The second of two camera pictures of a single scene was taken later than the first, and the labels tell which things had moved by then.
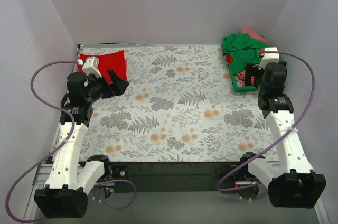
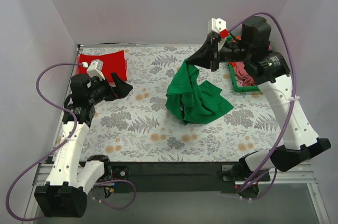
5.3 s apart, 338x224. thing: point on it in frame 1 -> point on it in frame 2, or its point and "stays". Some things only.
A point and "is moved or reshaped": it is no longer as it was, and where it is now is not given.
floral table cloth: x=181 y=105 stays
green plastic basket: x=240 y=88 stays
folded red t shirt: x=114 y=61 stays
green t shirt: x=244 y=49 is moved or reshaped
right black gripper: x=253 y=71 -> x=214 y=55
